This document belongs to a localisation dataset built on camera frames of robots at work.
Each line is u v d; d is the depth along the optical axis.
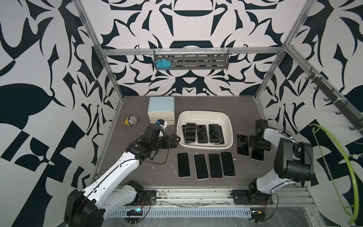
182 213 0.65
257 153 0.91
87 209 0.38
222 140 0.94
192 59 0.92
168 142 0.67
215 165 0.87
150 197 0.74
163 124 0.72
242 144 0.89
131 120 1.00
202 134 0.97
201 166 0.83
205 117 1.04
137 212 0.73
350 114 0.55
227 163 0.85
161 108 0.93
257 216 0.71
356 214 0.50
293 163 0.46
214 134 0.97
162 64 0.92
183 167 0.83
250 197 0.69
